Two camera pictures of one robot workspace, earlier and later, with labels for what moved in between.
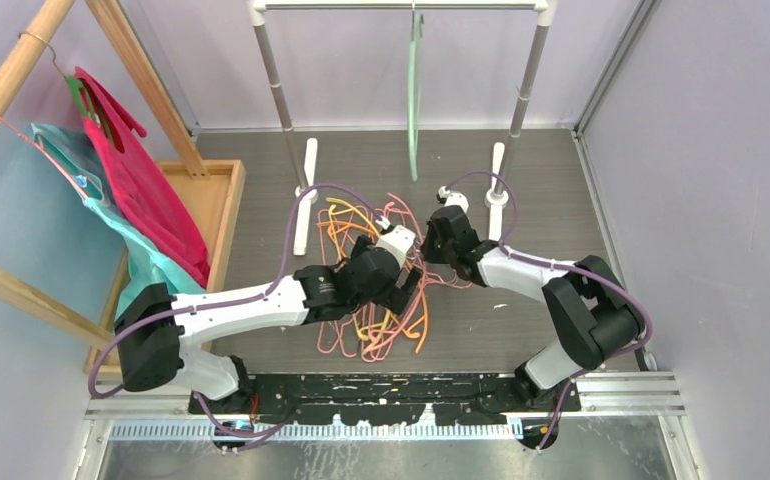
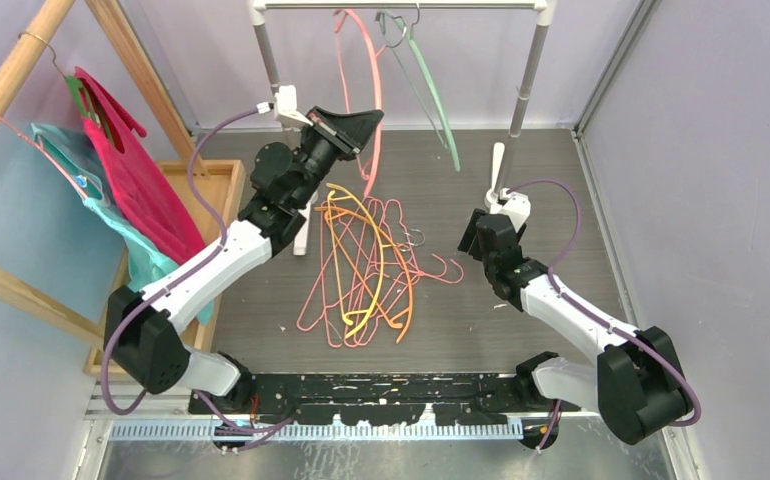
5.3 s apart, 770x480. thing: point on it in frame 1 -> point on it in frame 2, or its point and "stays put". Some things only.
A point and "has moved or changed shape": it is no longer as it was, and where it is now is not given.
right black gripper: x=430 y=254 -> x=470 y=238
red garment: x=131 y=192 stays put
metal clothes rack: x=495 y=197 stays put
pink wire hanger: x=401 y=339 -> x=356 y=306
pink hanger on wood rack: x=32 y=140 stays put
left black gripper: x=393 y=298 -> x=346 y=133
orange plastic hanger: x=424 y=325 has moved or changed shape
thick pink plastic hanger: x=418 y=288 -> x=379 y=141
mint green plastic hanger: x=413 y=90 -> x=430 y=86
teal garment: x=152 y=261 stays put
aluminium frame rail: x=598 y=411 stays put
